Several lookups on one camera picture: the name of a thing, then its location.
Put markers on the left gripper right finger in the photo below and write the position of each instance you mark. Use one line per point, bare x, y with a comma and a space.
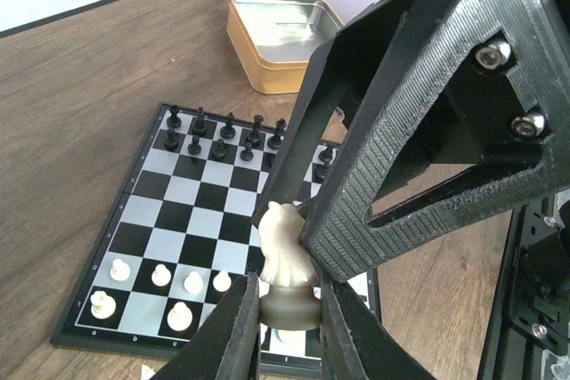
355, 345

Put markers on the white chess piece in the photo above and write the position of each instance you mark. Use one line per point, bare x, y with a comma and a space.
102, 305
120, 271

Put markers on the yellow metal tin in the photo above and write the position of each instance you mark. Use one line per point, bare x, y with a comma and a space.
274, 39

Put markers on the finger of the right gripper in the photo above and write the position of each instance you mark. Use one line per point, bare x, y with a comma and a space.
340, 68

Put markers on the black white chessboard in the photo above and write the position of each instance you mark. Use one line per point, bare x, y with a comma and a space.
191, 213

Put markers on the black chess piece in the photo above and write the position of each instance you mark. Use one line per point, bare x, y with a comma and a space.
198, 126
327, 154
320, 172
218, 150
173, 121
274, 142
171, 143
194, 148
247, 154
254, 136
228, 132

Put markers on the white chess knight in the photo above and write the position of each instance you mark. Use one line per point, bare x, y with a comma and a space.
290, 303

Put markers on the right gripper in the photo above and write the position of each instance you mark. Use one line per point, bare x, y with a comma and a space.
466, 117

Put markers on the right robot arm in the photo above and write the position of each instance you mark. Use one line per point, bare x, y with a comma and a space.
530, 312

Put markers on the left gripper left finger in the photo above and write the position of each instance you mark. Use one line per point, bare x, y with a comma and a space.
227, 345

